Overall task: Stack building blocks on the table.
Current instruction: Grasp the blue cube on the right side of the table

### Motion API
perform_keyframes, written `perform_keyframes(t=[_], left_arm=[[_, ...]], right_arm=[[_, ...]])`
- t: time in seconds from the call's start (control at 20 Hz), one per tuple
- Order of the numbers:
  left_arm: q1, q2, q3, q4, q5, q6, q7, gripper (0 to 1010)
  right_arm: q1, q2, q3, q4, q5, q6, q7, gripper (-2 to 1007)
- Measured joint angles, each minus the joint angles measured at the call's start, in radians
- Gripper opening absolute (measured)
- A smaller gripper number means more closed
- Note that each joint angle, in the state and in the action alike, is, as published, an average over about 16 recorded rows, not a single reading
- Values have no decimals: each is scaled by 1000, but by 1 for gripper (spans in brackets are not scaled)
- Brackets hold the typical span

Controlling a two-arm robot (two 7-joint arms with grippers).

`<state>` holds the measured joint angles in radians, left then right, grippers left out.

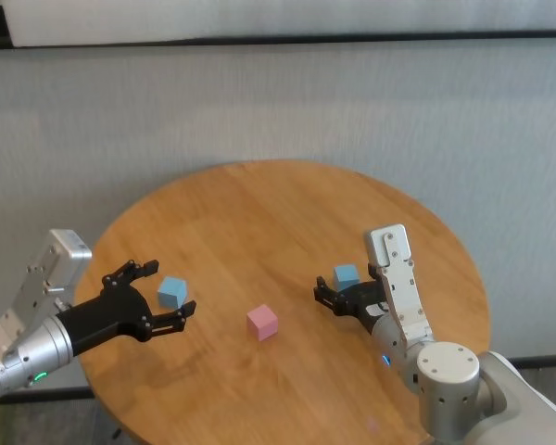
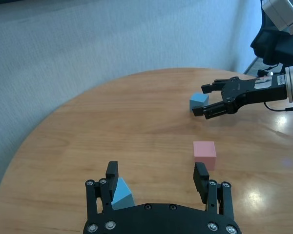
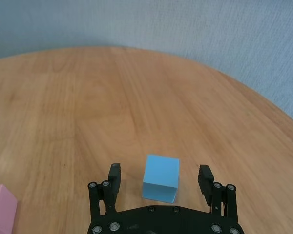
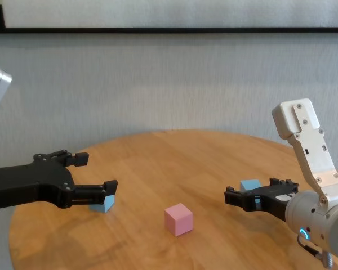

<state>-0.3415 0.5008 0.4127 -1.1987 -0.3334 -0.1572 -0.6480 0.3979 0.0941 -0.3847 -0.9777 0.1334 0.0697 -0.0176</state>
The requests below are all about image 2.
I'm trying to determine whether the black office chair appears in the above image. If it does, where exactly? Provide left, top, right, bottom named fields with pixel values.
left=250, top=14, right=291, bottom=68

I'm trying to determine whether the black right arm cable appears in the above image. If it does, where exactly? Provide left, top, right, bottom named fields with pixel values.
left=263, top=101, right=293, bottom=113

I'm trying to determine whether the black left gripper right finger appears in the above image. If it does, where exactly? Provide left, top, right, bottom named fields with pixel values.
left=193, top=162, right=235, bottom=219

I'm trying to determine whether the pink cube block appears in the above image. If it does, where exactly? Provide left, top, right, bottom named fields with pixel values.
left=193, top=141, right=217, bottom=171

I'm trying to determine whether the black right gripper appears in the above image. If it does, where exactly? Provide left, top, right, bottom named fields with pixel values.
left=191, top=74, right=288, bottom=120

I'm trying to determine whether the black wall rail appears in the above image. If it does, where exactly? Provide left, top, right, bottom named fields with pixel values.
left=0, top=0, right=40, bottom=5

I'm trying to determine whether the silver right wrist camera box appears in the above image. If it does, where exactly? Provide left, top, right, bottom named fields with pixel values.
left=261, top=0, right=293, bottom=45

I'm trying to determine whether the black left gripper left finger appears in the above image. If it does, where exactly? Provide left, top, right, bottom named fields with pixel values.
left=84, top=160, right=119, bottom=221

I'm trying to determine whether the blue cube block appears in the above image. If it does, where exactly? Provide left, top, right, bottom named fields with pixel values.
left=189, top=92, right=209, bottom=113
left=111, top=177, right=135, bottom=211

